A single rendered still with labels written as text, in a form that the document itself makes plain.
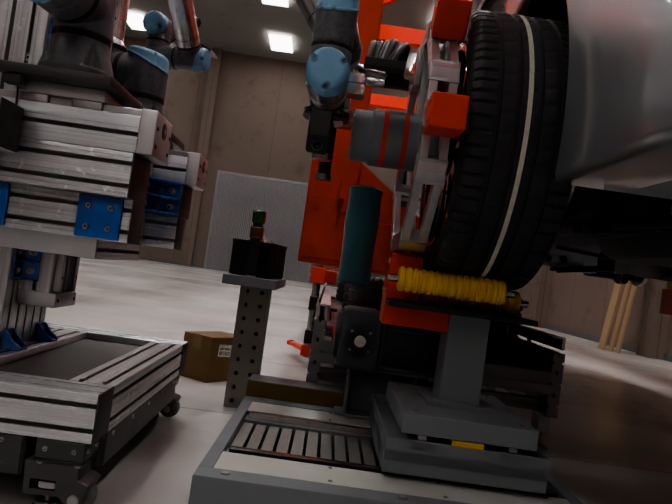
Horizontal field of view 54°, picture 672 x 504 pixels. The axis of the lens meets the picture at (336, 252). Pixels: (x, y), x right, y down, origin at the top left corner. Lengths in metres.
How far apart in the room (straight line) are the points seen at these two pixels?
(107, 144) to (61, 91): 0.14
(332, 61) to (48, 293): 0.89
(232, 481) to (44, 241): 0.65
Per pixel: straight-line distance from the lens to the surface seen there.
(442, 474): 1.53
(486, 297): 1.54
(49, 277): 1.68
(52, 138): 1.44
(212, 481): 1.38
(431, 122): 1.33
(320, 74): 1.17
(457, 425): 1.51
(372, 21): 2.28
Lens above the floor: 0.51
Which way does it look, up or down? 1 degrees up
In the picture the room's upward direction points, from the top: 8 degrees clockwise
